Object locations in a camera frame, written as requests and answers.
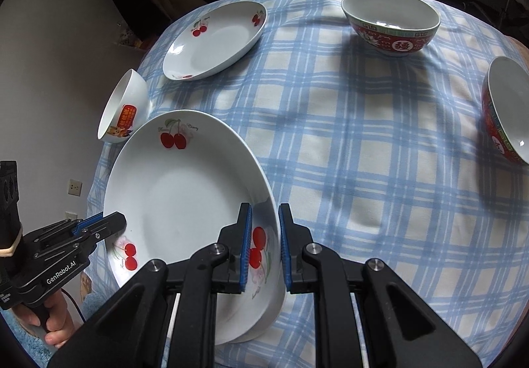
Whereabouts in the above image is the blue plaid tablecloth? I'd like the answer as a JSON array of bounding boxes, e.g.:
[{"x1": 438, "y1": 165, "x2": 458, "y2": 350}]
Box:
[{"x1": 85, "y1": 0, "x2": 529, "y2": 357}]

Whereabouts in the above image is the red patterned bowl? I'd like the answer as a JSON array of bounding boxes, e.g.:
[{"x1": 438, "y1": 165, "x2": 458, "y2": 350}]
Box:
[
  {"x1": 481, "y1": 56, "x2": 529, "y2": 166},
  {"x1": 341, "y1": 0, "x2": 441, "y2": 59}
]

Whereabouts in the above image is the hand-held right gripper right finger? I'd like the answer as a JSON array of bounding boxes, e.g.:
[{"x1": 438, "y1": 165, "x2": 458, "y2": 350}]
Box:
[{"x1": 278, "y1": 203, "x2": 482, "y2": 368}]

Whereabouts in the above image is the person's left hand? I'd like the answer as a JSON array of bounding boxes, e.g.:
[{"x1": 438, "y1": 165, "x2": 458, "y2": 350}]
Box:
[{"x1": 12, "y1": 289, "x2": 78, "y2": 349}]

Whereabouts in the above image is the black cable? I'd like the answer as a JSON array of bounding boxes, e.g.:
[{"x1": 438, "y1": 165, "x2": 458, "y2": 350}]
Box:
[{"x1": 62, "y1": 289, "x2": 86, "y2": 324}]

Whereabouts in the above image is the white ceramic bowl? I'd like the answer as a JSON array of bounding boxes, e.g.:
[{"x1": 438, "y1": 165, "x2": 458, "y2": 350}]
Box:
[{"x1": 98, "y1": 69, "x2": 146, "y2": 144}]

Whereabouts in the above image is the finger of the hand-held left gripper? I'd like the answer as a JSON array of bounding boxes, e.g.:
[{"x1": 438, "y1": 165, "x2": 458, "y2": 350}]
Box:
[
  {"x1": 22, "y1": 214, "x2": 106, "y2": 247},
  {"x1": 35, "y1": 211, "x2": 127, "y2": 267}
]

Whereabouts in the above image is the blue fuzzy cloth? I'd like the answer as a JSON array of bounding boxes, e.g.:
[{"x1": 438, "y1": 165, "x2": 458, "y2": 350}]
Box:
[{"x1": 4, "y1": 310, "x2": 59, "y2": 361}]

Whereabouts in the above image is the small white cherry plate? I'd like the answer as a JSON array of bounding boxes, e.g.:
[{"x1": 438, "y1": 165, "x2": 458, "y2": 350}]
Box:
[{"x1": 162, "y1": 1, "x2": 267, "y2": 81}]

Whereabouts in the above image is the large white cherry plate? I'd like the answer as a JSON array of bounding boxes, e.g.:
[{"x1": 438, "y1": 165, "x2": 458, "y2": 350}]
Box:
[
  {"x1": 235, "y1": 289, "x2": 288, "y2": 344},
  {"x1": 103, "y1": 110, "x2": 287, "y2": 346}
]

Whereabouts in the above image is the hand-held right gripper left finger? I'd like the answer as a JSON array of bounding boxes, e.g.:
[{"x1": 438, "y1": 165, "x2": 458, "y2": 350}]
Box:
[{"x1": 49, "y1": 203, "x2": 254, "y2": 368}]

